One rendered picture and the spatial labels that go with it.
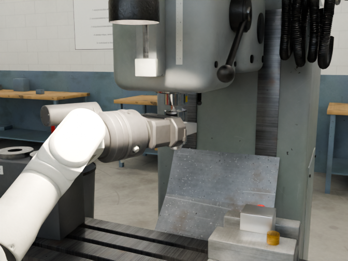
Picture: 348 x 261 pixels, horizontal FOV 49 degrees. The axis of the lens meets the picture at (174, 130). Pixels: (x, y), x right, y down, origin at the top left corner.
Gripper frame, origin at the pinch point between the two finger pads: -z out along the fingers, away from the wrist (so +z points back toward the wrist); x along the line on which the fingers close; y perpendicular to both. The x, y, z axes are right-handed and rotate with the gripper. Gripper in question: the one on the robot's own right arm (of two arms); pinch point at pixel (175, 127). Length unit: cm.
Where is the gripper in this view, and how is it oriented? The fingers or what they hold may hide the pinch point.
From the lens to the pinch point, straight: 77.3
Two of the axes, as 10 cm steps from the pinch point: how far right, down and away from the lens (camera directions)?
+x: -6.9, -1.3, 7.1
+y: -0.1, 9.9, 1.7
